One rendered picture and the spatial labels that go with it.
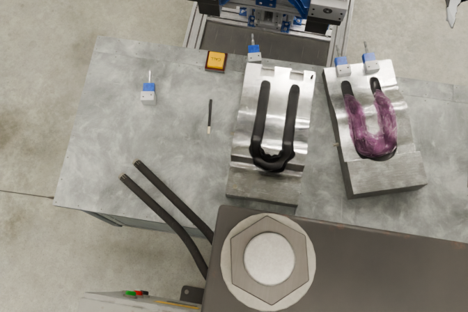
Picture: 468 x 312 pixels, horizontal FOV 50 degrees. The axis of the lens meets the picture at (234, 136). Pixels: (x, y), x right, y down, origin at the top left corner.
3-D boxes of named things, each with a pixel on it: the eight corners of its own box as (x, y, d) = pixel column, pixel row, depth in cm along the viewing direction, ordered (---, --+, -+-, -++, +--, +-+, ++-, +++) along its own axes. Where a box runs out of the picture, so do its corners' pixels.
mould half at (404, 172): (321, 74, 198) (325, 62, 187) (386, 65, 198) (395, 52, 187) (347, 200, 183) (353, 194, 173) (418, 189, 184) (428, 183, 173)
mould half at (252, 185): (246, 72, 199) (246, 56, 186) (313, 81, 197) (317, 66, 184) (225, 196, 185) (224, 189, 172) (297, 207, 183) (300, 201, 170)
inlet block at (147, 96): (145, 74, 199) (142, 67, 194) (157, 74, 199) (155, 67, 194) (143, 104, 196) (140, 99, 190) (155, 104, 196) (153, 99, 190)
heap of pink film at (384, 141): (338, 95, 189) (342, 86, 181) (385, 88, 189) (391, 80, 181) (352, 161, 181) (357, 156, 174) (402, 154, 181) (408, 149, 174)
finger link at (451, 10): (448, 35, 136) (457, 6, 138) (454, 26, 130) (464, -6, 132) (437, 33, 137) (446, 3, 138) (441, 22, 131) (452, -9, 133)
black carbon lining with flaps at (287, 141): (260, 81, 190) (260, 71, 181) (302, 87, 189) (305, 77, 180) (246, 170, 180) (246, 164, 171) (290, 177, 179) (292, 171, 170)
